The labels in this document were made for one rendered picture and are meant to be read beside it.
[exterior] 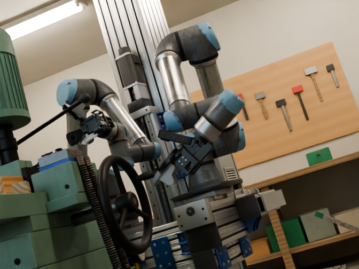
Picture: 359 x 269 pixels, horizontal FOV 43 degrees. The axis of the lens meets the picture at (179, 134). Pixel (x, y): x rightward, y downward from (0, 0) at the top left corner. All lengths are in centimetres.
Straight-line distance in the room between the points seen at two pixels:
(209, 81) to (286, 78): 291
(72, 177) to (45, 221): 13
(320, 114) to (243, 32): 114
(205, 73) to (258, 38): 306
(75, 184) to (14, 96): 38
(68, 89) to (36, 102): 349
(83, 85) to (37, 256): 95
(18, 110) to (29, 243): 46
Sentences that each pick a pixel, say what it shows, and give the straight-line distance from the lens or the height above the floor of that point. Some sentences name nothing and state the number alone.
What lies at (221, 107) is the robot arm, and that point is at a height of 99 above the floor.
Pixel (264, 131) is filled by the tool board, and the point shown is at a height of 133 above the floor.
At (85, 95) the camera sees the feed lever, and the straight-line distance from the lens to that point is 154.
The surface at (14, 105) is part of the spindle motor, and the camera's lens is 149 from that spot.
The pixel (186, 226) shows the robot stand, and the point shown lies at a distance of 170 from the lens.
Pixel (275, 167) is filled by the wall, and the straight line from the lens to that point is 453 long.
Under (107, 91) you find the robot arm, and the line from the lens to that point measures 202.
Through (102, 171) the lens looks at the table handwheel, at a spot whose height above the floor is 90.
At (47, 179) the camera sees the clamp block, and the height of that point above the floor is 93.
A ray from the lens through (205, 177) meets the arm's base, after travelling 180.
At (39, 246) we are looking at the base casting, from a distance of 123.
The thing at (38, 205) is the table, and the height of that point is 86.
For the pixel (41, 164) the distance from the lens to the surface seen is 134.
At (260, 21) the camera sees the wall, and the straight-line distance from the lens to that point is 483.
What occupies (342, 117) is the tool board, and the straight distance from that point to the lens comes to 457.
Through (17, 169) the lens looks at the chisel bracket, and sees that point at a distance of 146.
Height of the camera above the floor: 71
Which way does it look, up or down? 11 degrees up
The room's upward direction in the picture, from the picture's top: 17 degrees counter-clockwise
